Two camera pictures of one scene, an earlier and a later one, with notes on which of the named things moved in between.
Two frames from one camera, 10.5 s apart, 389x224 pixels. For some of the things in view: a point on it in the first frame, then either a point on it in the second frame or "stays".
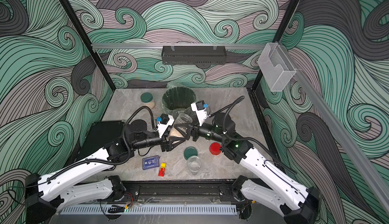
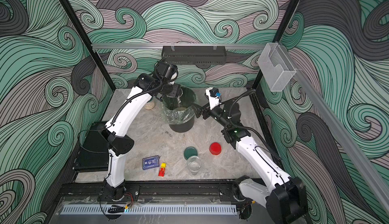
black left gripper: x=166 y=145 → x=174 y=91
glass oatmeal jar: x=194 y=165 stays
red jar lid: x=215 y=148 stays
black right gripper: x=198 y=132 → x=207 y=110
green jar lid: x=189 y=151 stays
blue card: x=151 y=162 stays
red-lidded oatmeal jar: x=180 y=118 → x=180 y=94
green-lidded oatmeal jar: x=147 y=99 stays
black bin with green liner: x=177 y=99 stays
